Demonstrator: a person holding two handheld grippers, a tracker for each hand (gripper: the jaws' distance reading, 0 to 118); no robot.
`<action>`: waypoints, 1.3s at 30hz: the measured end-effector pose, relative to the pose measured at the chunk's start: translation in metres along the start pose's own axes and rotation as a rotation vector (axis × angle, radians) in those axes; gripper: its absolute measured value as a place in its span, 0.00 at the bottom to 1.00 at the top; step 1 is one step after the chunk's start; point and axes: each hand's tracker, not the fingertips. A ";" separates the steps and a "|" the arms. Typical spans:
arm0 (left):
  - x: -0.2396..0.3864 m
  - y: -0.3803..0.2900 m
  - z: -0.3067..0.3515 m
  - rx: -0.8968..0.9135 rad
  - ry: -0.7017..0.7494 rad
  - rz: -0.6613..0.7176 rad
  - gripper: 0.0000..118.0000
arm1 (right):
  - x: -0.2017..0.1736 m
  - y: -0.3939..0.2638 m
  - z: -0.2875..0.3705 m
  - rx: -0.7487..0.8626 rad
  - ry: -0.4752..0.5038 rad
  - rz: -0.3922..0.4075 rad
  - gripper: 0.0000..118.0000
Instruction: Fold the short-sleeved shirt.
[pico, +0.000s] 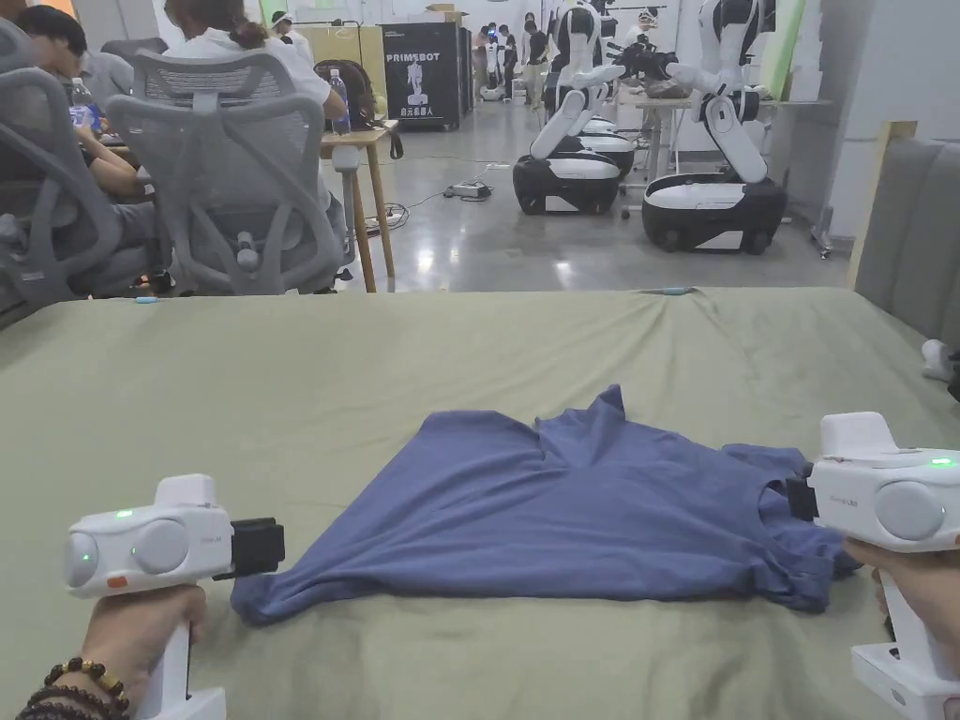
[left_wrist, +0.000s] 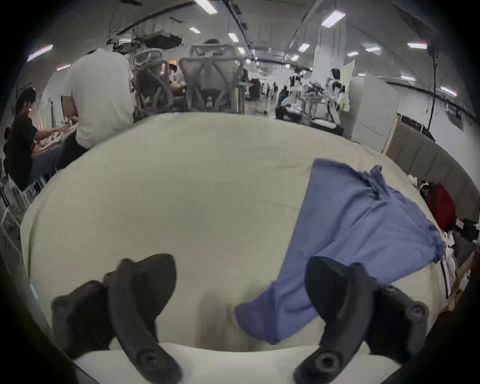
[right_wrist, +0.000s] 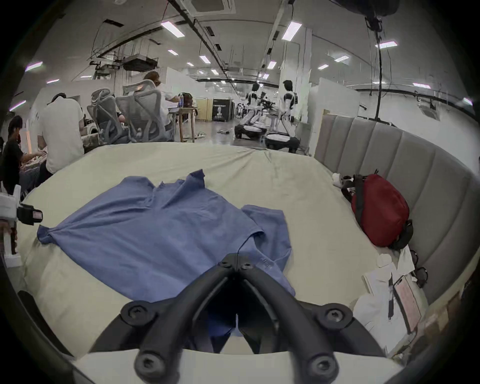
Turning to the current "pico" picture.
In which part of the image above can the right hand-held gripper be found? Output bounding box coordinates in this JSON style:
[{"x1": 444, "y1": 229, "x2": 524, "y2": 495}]
[{"x1": 786, "y1": 412, "x2": 960, "y2": 720}]

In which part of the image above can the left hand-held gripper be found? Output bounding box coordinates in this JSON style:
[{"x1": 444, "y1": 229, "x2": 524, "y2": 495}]
[{"x1": 66, "y1": 473, "x2": 286, "y2": 720}]

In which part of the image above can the dark blue shirt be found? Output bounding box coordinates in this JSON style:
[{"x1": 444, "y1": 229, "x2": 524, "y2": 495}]
[{"x1": 231, "y1": 384, "x2": 863, "y2": 628}]

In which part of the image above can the person's left forearm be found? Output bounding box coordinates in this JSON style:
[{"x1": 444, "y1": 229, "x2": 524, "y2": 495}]
[{"x1": 0, "y1": 656, "x2": 133, "y2": 720}]

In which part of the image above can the person's right hand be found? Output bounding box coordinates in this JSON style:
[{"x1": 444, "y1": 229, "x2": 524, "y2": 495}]
[{"x1": 843, "y1": 535, "x2": 960, "y2": 665}]

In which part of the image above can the person's left hand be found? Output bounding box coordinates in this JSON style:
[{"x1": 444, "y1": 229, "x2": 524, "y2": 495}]
[{"x1": 78, "y1": 584, "x2": 208, "y2": 708}]

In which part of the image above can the small white device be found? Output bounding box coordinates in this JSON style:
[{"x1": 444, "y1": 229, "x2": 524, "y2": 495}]
[{"x1": 921, "y1": 338, "x2": 955, "y2": 381}]

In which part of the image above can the bed with pale green sheet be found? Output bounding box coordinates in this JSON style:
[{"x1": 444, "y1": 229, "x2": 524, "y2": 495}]
[{"x1": 0, "y1": 287, "x2": 960, "y2": 720}]

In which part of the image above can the grey padded headboard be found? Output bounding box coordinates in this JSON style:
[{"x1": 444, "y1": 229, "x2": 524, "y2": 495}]
[{"x1": 847, "y1": 119, "x2": 960, "y2": 345}]

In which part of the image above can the white and black robot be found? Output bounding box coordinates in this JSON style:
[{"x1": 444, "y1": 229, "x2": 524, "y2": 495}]
[
  {"x1": 577, "y1": 112, "x2": 638, "y2": 181},
  {"x1": 640, "y1": 0, "x2": 788, "y2": 253},
  {"x1": 513, "y1": 0, "x2": 640, "y2": 218}
]

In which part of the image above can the grey mesh office chair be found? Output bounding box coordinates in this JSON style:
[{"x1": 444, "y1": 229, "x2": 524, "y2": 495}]
[
  {"x1": 104, "y1": 48, "x2": 358, "y2": 297},
  {"x1": 0, "y1": 16, "x2": 155, "y2": 320}
]

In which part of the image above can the wooden table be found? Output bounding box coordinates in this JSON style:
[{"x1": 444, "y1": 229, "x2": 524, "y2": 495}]
[{"x1": 318, "y1": 59, "x2": 405, "y2": 295}]

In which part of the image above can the black cabinet with white print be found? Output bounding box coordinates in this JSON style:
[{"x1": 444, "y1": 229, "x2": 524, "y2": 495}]
[{"x1": 377, "y1": 21, "x2": 475, "y2": 133}]

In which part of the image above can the group of people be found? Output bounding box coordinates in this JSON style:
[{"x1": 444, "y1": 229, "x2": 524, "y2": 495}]
[{"x1": 472, "y1": 16, "x2": 558, "y2": 108}]

